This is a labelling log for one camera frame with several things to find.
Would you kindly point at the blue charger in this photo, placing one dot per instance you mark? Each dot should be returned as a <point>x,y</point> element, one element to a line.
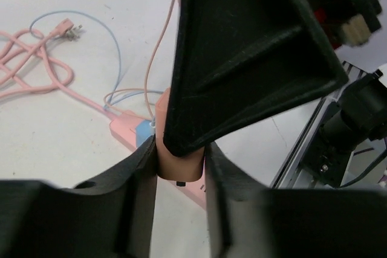
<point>143,131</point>

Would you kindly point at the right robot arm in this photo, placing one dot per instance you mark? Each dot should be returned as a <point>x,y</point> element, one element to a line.
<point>361,114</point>

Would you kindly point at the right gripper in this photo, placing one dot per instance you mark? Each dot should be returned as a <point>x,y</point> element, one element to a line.
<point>348,22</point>

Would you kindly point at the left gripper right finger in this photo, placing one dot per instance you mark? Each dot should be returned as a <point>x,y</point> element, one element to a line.
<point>248,219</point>

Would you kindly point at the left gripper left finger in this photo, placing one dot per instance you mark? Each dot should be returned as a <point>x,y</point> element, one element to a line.
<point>109,215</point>

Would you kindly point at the front aluminium rail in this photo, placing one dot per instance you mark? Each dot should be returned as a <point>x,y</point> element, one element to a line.
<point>291,174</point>

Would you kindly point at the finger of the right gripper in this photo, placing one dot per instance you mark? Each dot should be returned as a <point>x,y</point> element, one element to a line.
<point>238,62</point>

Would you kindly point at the pink power strip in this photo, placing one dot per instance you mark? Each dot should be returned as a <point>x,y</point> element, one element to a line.
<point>187,169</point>

